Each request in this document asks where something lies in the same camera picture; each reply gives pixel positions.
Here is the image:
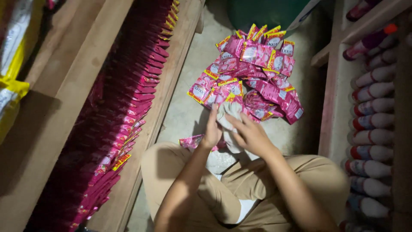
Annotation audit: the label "person's right hand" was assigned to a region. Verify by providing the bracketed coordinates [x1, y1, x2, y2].
[225, 112, 279, 159]

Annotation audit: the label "person's left hand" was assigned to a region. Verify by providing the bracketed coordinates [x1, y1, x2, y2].
[201, 103, 224, 150]

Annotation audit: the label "white plastic bag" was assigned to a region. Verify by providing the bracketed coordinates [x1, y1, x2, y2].
[206, 101, 259, 174]

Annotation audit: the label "pink sachet strip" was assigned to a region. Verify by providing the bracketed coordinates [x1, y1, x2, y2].
[179, 134, 227, 152]

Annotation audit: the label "pile of pink sachets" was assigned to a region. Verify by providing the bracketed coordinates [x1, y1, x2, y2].
[187, 23, 304, 125]

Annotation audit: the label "person's beige trousers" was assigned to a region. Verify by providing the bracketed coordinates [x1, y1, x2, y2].
[141, 142, 350, 232]

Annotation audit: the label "row of dark pink packets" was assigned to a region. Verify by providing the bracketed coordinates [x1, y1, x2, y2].
[24, 0, 181, 232]

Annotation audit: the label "wooden shelf with bottles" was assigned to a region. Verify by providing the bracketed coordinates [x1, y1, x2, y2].
[311, 0, 412, 232]

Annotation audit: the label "green plastic bin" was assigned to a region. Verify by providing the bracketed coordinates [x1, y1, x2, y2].
[226, 0, 311, 33]

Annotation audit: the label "white and blue packet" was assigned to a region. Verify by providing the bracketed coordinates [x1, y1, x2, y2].
[286, 0, 322, 32]

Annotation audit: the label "row of white bottles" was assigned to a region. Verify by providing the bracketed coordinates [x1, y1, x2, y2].
[339, 48, 398, 232]

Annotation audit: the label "purple bottle with orange cap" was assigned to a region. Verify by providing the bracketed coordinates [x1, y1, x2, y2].
[342, 24, 398, 61]

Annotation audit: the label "dark pink bottle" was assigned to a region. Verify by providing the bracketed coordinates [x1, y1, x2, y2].
[346, 0, 383, 22]

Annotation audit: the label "yellow and white bags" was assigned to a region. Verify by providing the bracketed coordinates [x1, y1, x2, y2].
[0, 0, 46, 145]

